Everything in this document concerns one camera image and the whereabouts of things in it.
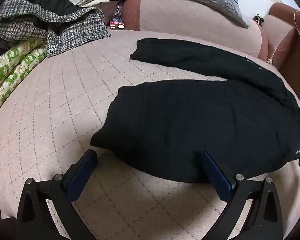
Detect houndstooth checked coat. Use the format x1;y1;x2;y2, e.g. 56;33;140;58
0;0;111;57

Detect pink and brown armrest cushion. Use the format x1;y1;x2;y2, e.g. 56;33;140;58
261;2;300;69

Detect black pants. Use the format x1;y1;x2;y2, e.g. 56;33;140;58
90;38;300;183

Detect colourful snack packet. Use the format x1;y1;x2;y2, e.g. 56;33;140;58
109;1;125;30

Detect thin beige string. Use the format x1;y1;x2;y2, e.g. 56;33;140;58
293;11;300;36

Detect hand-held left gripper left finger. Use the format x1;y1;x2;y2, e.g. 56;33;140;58
16;149;98;240

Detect green printed blanket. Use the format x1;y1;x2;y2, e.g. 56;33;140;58
0;39;48;123

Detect pink sofa backrest cushion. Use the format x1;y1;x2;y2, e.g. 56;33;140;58
121;0;268;58

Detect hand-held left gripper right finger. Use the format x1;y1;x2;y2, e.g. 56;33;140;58
201;151;283;240

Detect pink quilted sofa seat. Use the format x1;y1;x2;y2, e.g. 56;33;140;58
0;29;300;240

